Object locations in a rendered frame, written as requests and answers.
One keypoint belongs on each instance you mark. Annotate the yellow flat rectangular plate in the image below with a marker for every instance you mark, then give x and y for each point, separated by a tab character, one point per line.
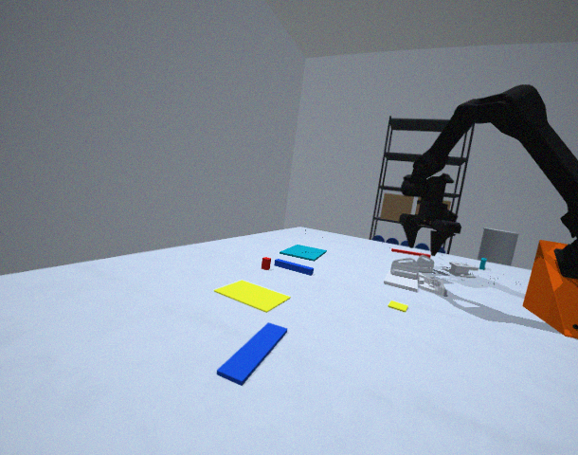
253	295

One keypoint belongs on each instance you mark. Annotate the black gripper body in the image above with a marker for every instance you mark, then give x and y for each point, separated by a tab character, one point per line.
430	210

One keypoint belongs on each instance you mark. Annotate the yellow square tile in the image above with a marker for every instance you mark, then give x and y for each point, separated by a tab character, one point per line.
397	306

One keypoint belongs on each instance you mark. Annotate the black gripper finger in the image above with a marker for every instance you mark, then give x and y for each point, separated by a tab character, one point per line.
411	234
436	240

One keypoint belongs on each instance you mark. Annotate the teal flat rectangular plate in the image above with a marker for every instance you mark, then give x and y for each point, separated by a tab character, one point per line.
304	252

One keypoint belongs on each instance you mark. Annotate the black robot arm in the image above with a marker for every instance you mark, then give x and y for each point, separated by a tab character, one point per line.
520	113

